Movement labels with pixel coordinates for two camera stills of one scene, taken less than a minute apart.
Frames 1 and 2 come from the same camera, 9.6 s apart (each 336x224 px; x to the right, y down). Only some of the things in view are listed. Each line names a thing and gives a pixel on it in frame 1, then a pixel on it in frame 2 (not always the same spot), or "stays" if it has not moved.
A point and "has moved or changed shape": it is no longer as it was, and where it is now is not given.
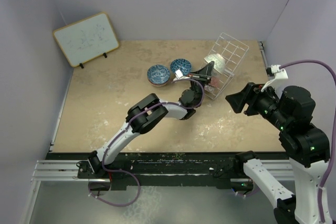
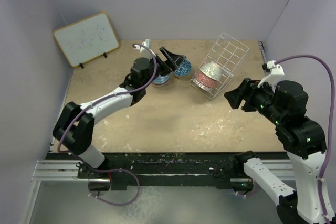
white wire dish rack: x=233 y=51 stays
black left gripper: x=202 y=75 -> x=174 y=60
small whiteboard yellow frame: x=86 y=39 stays
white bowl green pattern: x=219 y=62 has moved or changed shape
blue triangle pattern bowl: x=183 y=65 stays
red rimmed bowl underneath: x=159 y=85 stays
